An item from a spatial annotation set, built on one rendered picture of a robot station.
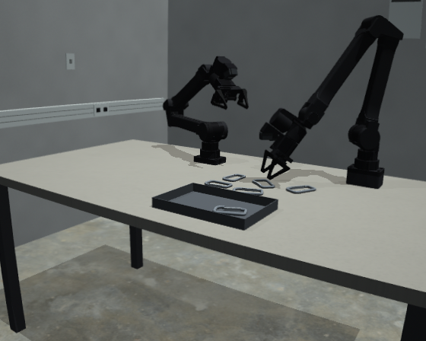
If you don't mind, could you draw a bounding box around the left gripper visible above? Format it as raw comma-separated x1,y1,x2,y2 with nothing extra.
261,140,298,180

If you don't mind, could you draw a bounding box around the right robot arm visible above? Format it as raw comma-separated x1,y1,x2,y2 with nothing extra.
163,56,237,164

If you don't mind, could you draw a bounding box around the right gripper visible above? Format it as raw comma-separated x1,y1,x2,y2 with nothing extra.
211,86,249,110

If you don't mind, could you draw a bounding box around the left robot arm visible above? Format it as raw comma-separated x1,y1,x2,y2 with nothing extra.
259,15,403,177

